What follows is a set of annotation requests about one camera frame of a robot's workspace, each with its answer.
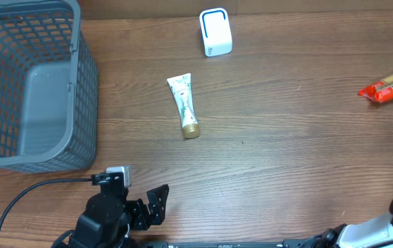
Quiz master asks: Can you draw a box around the white bamboo tube bottle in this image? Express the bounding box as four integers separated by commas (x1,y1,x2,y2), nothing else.
166,73,200,139

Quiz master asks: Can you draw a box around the San Remo spaghetti pack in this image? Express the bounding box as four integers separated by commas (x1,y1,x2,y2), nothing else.
358,74,393,103

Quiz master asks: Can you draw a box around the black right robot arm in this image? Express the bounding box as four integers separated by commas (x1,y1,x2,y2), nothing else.
298,199,393,248

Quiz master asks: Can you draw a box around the white barcode scanner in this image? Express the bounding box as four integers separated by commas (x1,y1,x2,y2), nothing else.
199,8,232,57

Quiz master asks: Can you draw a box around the grey plastic basket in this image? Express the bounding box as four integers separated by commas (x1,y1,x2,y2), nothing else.
0,0,99,173

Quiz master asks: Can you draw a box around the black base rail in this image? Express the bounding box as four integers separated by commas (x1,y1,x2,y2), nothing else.
140,238,317,248

